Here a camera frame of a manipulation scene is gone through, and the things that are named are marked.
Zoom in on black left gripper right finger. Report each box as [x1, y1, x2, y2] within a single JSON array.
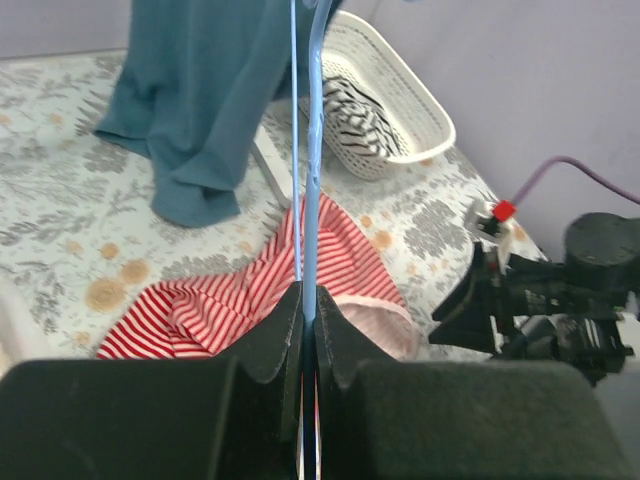
[[314, 289, 635, 479]]

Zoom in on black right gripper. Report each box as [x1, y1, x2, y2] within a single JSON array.
[[429, 213, 639, 384]]

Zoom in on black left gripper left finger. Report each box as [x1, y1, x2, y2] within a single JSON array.
[[1, 284, 303, 479]]

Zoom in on red white striped tank top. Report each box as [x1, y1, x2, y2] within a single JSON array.
[[97, 195, 420, 360]]

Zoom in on blue wire hanger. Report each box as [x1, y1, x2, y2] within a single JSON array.
[[290, 1, 332, 479]]

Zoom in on teal blue tank top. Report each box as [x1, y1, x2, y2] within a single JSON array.
[[96, 0, 314, 228]]

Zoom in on floral patterned table mat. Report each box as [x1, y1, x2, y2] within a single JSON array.
[[1, 53, 494, 357]]

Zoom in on white basket right rear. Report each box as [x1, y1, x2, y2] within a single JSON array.
[[322, 11, 456, 181]]

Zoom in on white metal clothes rack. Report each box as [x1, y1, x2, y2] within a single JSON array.
[[251, 126, 293, 209]]

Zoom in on black white striped garment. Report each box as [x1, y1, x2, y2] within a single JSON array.
[[323, 75, 401, 159]]

